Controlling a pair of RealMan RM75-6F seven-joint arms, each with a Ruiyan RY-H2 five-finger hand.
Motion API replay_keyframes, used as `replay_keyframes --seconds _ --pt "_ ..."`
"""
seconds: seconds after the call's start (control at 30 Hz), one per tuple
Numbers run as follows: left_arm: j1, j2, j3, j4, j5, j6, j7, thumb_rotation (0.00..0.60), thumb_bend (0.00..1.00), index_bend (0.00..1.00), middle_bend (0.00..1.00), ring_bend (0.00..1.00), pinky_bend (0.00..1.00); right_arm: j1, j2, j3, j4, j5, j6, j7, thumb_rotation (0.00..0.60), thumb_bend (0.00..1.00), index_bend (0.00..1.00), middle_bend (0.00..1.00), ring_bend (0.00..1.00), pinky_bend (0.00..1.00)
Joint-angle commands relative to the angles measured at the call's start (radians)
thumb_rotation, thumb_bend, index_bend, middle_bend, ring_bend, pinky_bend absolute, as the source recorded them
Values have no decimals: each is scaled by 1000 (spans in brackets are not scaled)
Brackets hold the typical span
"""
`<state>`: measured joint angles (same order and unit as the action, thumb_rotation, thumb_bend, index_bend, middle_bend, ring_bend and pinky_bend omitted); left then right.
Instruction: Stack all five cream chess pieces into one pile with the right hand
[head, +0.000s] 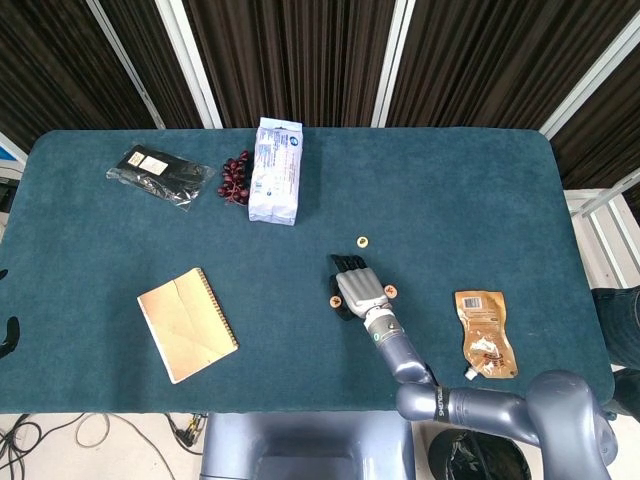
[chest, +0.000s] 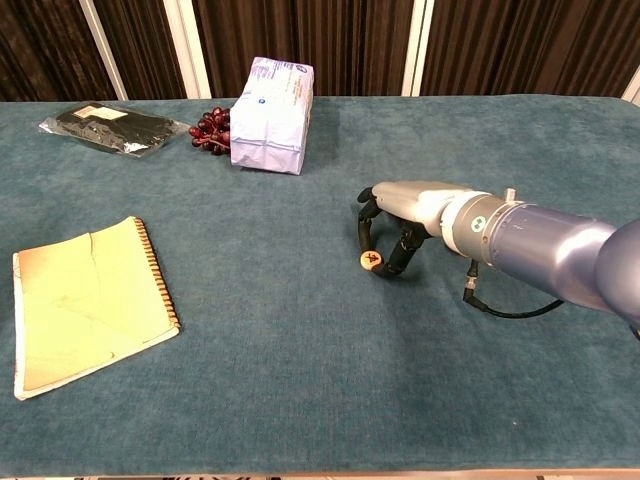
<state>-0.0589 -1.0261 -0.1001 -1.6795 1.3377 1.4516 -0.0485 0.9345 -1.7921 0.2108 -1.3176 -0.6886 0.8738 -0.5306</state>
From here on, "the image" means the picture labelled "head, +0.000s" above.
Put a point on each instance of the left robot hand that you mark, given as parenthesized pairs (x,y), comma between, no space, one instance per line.
(11,334)

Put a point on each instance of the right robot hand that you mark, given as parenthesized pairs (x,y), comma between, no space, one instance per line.
(362,287)

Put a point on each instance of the chess disc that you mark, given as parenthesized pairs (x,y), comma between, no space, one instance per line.
(362,242)
(334,301)
(391,291)

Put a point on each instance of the chess disc top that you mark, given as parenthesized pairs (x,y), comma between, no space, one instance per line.
(362,242)

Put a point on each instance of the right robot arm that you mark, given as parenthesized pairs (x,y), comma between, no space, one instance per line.
(400,350)

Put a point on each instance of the teal table cloth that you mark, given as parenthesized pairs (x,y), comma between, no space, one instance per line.
(300,350)

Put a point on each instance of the brown snack pouch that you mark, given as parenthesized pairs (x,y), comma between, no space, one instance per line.
(487,320)

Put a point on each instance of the black equipment box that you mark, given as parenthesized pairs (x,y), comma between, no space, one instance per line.
(6,192)

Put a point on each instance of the white tissue pack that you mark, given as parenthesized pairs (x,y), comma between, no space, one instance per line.
(275,175)

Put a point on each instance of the blue-grey robot torso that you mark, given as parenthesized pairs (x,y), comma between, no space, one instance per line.
(300,440)

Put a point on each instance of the dark red grape bunch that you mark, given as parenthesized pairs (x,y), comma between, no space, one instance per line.
(234,175)

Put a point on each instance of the yellow spiral notebook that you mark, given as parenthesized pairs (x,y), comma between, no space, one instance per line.
(187,325)

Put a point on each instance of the white blue board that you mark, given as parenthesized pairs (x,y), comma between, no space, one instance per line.
(7,150)

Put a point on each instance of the black trash bag bin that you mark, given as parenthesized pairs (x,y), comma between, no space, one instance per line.
(475,460)

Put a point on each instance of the black item in clear bag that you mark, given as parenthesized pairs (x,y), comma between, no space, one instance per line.
(165,175)

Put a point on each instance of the dark brown curtain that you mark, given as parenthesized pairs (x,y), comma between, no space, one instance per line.
(300,60)

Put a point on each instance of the blue jeans leg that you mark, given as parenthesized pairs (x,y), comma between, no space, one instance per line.
(620,325)

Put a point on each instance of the white partition post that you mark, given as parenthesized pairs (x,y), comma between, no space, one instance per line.
(191,65)
(392,65)
(590,89)
(126,65)

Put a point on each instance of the white metal frame rack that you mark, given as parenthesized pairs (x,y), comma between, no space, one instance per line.
(580,200)

